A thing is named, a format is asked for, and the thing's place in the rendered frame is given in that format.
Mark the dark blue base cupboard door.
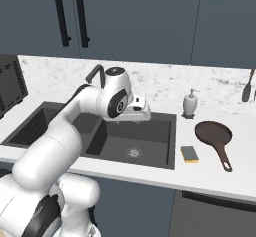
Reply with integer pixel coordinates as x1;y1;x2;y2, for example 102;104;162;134
87;175;177;237

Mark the brown frying pan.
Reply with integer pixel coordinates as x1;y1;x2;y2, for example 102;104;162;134
194;120;234;173

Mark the dark grey sink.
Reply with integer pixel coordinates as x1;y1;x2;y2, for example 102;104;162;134
1;101;177;171

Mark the black cupboard handle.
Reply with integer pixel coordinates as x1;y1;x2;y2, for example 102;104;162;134
52;0;72;48
73;0;91;49

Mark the black tap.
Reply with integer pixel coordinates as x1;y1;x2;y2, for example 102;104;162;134
85;63;107;89

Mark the white soap dispenser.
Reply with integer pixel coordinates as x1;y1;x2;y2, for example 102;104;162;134
182;88;201;120

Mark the brown hanging spatula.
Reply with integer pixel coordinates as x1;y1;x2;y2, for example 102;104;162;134
241;68;256;103

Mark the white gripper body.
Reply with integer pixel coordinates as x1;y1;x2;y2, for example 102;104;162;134
102;108;152;123

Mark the yellow and grey sponge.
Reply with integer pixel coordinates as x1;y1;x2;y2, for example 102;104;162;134
179;144;200;164

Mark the black dishwasher handle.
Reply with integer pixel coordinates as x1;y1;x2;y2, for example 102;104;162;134
181;190;256;214

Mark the black microwave oven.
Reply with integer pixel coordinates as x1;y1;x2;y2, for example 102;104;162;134
0;54;29;119

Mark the grey dishwasher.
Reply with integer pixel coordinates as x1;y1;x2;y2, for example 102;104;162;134
167;189;256;237

